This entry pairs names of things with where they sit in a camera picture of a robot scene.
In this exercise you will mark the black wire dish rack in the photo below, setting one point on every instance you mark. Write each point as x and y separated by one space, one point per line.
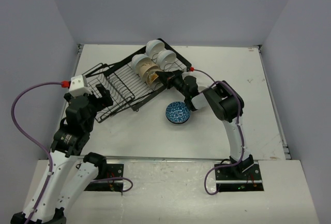
126 88

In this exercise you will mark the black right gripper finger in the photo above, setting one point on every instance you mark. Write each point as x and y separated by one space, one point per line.
164 76
177 74

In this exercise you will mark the beige bowl brown motif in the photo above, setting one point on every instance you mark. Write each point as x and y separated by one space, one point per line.
145 68

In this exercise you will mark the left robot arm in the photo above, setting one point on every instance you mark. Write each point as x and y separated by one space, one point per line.
54 196

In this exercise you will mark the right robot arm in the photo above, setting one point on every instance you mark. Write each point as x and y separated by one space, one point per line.
226 104

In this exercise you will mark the beige bowl colourful flower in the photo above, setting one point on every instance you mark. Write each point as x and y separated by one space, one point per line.
152 76

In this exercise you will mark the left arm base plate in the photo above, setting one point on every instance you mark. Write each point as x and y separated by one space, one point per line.
113 170

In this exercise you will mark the pale blue bowl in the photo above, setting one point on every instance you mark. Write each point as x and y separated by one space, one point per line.
165 59
154 47
137 60

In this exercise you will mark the plain beige bowl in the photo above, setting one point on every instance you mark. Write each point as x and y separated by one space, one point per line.
200 89

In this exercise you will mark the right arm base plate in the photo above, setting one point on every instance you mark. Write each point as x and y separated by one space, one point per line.
250 180

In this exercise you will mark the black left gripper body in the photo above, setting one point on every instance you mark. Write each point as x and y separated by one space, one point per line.
96 103

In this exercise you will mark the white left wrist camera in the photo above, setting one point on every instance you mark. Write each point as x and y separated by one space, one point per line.
78 86

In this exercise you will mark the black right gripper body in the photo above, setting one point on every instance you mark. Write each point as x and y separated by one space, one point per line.
176 82

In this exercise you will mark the red patterned white bowl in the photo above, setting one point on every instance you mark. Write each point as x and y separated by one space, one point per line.
177 112

